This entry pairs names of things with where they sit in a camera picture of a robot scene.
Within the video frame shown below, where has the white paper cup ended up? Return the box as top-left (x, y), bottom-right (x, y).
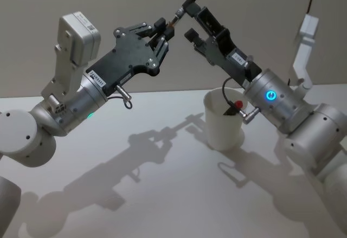
top-left (203, 87), bottom-right (249, 151)

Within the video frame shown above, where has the white table cloth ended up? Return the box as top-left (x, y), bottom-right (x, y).
top-left (0, 87), bottom-right (347, 238)

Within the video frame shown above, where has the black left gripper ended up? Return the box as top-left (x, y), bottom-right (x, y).
top-left (86, 17), bottom-right (175, 95)

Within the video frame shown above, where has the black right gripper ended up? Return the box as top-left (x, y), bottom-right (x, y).
top-left (182, 0), bottom-right (263, 89)

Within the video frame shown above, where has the black marker with red cap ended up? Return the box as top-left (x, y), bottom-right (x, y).
top-left (223, 100), bottom-right (244, 118)

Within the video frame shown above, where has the gripper cable, silver plug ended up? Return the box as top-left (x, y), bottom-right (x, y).
top-left (221, 76), bottom-right (260, 125)
top-left (107, 84), bottom-right (134, 111)

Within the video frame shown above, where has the left gripper cable, silver plug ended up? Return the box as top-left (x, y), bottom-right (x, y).
top-left (107, 84), bottom-right (134, 111)

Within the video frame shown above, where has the right gripper cable, silver plug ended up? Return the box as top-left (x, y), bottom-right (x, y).
top-left (221, 76), bottom-right (260, 125)

